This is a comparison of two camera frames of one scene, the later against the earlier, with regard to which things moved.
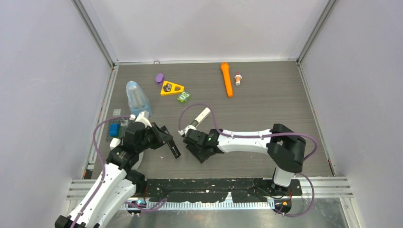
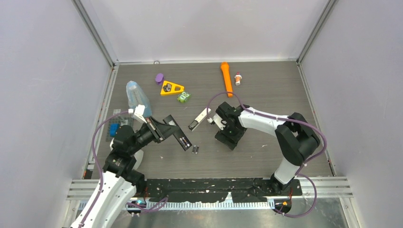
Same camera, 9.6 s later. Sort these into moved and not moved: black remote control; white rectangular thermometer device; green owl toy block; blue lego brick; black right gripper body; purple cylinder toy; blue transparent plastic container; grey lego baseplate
Moved: black remote control; black right gripper body
Not moved: grey lego baseplate; blue transparent plastic container; green owl toy block; purple cylinder toy; white rectangular thermometer device; blue lego brick
